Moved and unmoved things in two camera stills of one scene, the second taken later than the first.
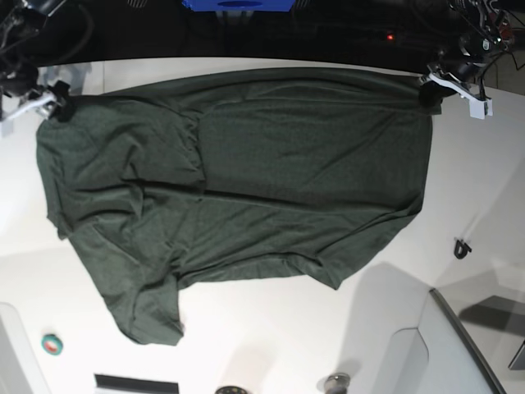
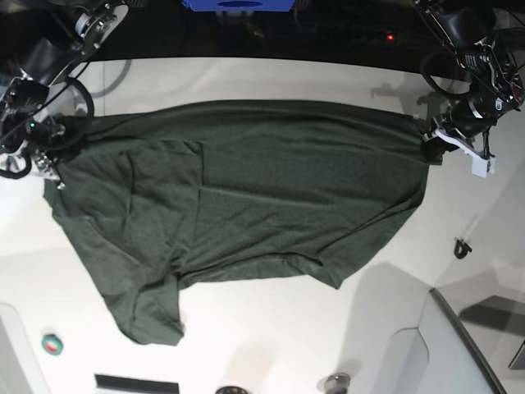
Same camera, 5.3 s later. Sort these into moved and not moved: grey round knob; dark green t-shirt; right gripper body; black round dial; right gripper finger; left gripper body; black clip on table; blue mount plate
Moved: right gripper body; right gripper finger; left gripper body; dark green t-shirt
Not moved: black round dial; black clip on table; blue mount plate; grey round knob
